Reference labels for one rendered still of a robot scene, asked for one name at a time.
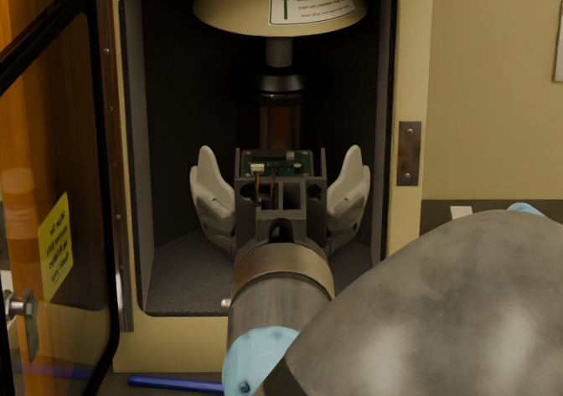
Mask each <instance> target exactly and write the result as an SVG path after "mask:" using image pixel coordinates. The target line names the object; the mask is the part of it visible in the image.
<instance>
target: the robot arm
mask: <svg viewBox="0 0 563 396"><path fill-rule="evenodd" d="M320 174H321V177H314V171H313V156H312V152H311V151H287V150H286V149H261V150H251V151H242V152H241V153H240V149H239V148H236V151H235V191H234V189H233V188H232V187H231V186H230V185H229V184H228V183H226V182H225V181H224V179H223V178H222V177H221V175H220V170H219V168H218V165H217V162H216V159H215V156H214V153H213V152H212V151H211V149H210V148H209V147H207V146H203V147H201V149H200V151H199V162H198V166H194V167H192V168H191V172H190V189H191V193H192V196H193V200H194V205H195V207H196V209H197V215H198V217H199V222H200V224H201V226H202V229H203V231H204V234H205V235H206V237H207V238H208V239H209V240H210V241H212V242H213V243H214V244H217V245H218V246H219V247H221V248H223V249H226V250H227V251H228V252H229V254H230V255H232V256H233V258H235V262H234V266H233V274H232V276H231V280H230V297H223V298H221V299H220V309H221V310H222V311H228V312H229V315H228V326H227V341H226V355H225V360H224V363H223V368H222V385H223V390H224V393H225V396H563V224H559V223H557V222H556V221H553V220H551V219H548V218H547V217H546V216H544V215H543V214H542V213H541V212H539V211H538V210H536V209H535V208H533V207H532V206H530V205H528V204H527V203H515V204H513V205H511V206H510V207H509V208H508V209H507V210H502V209H494V210H488V211H482V212H479V213H473V214H469V215H467V216H463V217H460V218H456V219H453V220H451V221H449V222H447V223H445V224H443V225H441V226H439V227H437V228H435V229H433V230H431V231H429V232H427V233H426V234H423V235H422V236H421V237H419V238H417V239H414V240H413V241H411V242H410V243H408V244H407V245H405V246H404V247H402V248H401V249H399V250H397V251H396V252H395V253H394V254H392V255H390V256H389V257H388V258H386V259H385V260H383V261H381V262H380V263H378V264H377V265H376V266H374V267H373V268H371V269H370V270H368V271H367V272H365V273H364V274H362V275H361V276H360V277H359V278H358V279H357V280H355V281H354V282H353V283H351V284H350V285H349V286H348V287H346V288H345V289H344V290H343V291H342V292H341V293H340V294H339V295H337V296H336V297H335V295H334V285H333V276H332V273H331V270H330V269H329V266H328V260H327V258H328V257H329V255H331V254H332V253H333V252H334V251H335V250H336V249H337V248H338V247H340V246H342V245H344V244H346V243H348V242H349V241H350V240H351V239H352V238H353V237H354V236H355V235H356V233H357V231H358V229H359V225H360V222H361V219H362V217H363V214H364V207H365V204H366V201H367V197H368V194H369V186H370V172H369V167H368V166H365V165H363V164H362V158H361V151H360V149H359V147H358V146H356V145H353V146H352V147H350V148H349V150H348V152H347V154H346V156H345V158H344V161H343V166H342V169H341V173H340V174H339V177H338V179H337V180H336V181H335V182H334V183H333V184H332V185H331V186H330V187H329V188H328V189H327V170H326V159H325V149H324V148H321V168H320ZM315 184H317V185H318V186H319V187H320V188H321V189H322V192H321V193H315V192H314V185H315Z"/></svg>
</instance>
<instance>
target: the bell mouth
mask: <svg viewBox="0 0 563 396"><path fill-rule="evenodd" d="M368 9H369V6H368V3H367V2H366V0H194V4H193V12H194V14H195V15H196V17H197V18H199V19H200V20H201V21H203V22H204V23H207V24H208V25H210V26H212V27H215V28H219V29H222V30H224V31H228V32H231V33H240V34H245V35H252V36H261V37H300V36H308V35H315V34H321V33H329V32H332V31H336V30H340V29H342V28H346V27H348V26H350V25H352V24H354V23H357V22H358V21H359V20H360V19H361V18H363V17H364V16H365V15H366V13H367V12H368Z"/></svg>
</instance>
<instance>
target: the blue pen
mask: <svg viewBox="0 0 563 396"><path fill-rule="evenodd" d="M128 384H129V385H137V386H145V387H154V388H170V389H179V390H188V391H197V392H206V393H222V394H225V393H224V390H223V385H222V383H216V382H207V381H199V380H189V379H181V378H164V377H154V376H146V375H136V374H130V375H129V377H128Z"/></svg>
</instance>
